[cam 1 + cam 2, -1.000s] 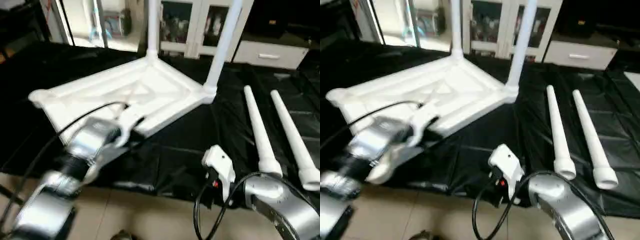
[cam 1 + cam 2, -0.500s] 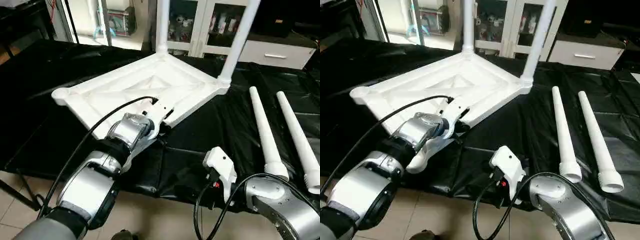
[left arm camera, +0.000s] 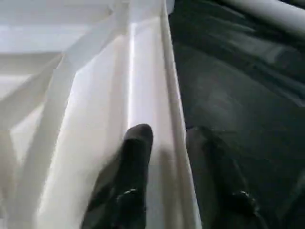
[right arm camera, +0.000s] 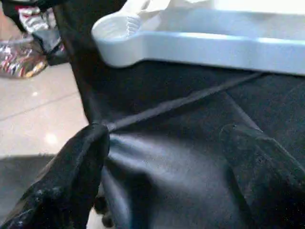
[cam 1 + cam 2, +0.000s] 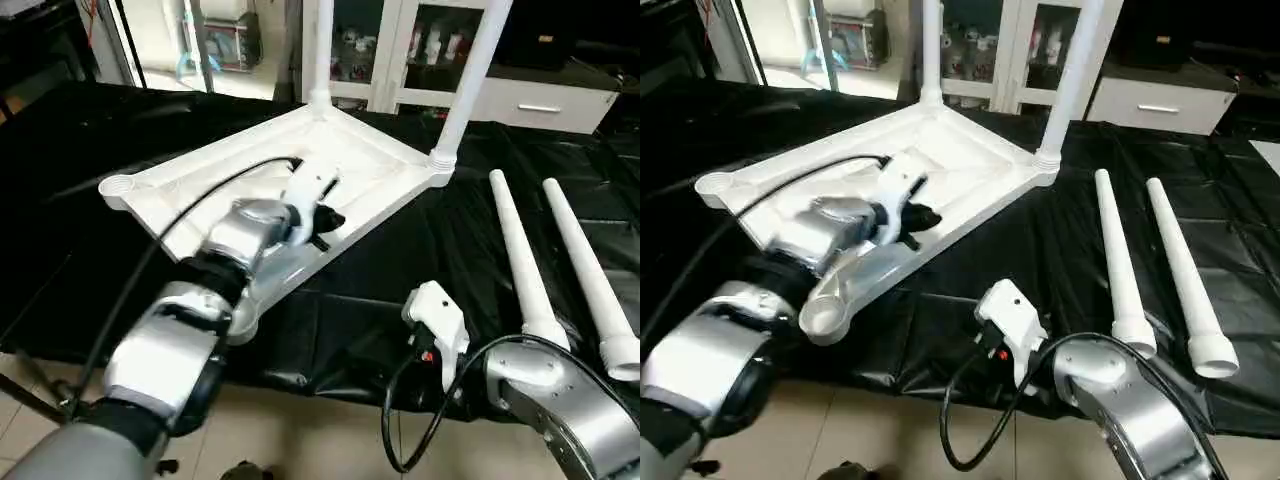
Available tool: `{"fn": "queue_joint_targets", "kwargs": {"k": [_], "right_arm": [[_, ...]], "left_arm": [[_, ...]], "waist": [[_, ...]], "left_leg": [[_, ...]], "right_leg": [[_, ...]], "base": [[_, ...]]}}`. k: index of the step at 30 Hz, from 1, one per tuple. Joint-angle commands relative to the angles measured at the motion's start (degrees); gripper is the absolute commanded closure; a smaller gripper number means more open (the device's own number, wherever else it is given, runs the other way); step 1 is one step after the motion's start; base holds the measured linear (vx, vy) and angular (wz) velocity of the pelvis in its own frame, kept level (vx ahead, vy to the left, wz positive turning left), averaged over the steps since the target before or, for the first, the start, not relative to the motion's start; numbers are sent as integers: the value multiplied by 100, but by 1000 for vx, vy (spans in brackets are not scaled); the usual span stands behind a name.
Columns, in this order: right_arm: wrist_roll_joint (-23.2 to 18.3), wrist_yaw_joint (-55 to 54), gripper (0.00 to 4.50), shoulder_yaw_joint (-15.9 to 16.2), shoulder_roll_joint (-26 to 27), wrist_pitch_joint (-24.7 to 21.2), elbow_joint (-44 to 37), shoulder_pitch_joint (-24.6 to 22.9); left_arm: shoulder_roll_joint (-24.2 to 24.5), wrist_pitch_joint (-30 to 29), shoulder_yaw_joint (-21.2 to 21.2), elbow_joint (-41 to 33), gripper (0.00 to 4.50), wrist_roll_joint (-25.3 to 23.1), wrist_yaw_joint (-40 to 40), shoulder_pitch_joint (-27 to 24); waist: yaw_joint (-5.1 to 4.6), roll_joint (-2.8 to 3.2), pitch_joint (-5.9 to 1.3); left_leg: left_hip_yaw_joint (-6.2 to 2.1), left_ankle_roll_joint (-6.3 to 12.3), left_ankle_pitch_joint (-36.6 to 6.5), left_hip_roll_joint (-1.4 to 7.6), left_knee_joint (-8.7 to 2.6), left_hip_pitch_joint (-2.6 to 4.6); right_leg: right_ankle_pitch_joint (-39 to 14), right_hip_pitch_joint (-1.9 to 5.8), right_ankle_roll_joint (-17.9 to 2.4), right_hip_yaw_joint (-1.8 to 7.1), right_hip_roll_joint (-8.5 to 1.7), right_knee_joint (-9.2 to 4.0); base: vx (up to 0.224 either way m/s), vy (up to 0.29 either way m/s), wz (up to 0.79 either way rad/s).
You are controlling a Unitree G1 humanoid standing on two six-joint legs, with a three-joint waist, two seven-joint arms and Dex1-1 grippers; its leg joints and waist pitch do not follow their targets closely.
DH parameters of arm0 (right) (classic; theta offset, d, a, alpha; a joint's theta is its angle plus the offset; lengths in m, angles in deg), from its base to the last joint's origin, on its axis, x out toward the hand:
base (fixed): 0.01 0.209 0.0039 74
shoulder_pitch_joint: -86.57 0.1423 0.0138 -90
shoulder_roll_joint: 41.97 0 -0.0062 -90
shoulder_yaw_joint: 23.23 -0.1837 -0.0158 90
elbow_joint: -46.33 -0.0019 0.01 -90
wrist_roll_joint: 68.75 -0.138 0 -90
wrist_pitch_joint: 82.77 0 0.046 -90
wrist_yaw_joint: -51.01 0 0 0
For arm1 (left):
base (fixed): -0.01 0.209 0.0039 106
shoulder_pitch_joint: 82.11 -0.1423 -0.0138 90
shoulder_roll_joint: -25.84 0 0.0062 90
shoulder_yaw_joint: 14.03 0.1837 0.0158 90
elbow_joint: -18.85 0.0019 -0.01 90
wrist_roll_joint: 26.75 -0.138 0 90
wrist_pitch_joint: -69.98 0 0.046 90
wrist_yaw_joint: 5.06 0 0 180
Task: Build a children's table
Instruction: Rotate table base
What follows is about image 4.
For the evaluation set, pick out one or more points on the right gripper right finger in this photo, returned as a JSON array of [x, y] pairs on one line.
[[271, 176]]

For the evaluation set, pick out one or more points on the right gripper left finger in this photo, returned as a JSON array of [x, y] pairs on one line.
[[57, 186]]

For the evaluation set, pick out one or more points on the white plastic table top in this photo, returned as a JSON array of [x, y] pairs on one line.
[[205, 43]]

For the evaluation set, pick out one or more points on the black work mat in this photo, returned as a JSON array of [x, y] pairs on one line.
[[190, 143]]

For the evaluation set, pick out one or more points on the shiny silver floor object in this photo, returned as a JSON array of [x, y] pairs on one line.
[[21, 57]]

